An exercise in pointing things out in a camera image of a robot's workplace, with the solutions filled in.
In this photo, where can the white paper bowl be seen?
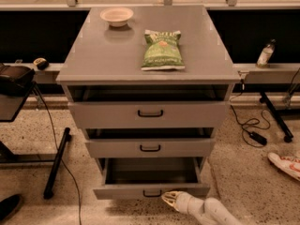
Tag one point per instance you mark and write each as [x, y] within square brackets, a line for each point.
[116, 16]

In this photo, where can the grey top drawer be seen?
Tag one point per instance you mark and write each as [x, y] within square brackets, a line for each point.
[149, 114]

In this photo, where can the grey drawer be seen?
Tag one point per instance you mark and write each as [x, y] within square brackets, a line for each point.
[149, 143]
[149, 114]
[149, 177]

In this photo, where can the grey drawer cabinet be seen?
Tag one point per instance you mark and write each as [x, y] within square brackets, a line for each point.
[106, 63]

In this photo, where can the clear plastic bottle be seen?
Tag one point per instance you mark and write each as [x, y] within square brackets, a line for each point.
[266, 54]

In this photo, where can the yellow black tape measure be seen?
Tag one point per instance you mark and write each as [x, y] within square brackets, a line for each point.
[41, 63]

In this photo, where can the black side table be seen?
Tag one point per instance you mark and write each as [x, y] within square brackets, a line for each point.
[18, 144]

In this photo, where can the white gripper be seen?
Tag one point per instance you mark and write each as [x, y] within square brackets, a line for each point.
[187, 202]

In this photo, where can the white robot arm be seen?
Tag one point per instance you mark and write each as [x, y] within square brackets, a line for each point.
[208, 212]

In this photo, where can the grey bottom drawer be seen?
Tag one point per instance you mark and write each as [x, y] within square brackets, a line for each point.
[149, 177]

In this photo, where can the green chip bag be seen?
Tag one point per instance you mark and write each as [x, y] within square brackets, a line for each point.
[162, 51]

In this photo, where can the black power adapter with cable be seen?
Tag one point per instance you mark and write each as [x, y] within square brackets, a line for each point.
[249, 128]

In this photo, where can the grey middle drawer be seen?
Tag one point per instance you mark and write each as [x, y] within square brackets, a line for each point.
[149, 143]

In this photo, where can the black shoe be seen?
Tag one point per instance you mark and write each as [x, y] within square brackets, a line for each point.
[9, 206]

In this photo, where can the black bag on table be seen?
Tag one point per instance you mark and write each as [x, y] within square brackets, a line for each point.
[15, 80]

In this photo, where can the white red sneaker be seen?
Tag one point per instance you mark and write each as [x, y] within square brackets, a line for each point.
[289, 164]

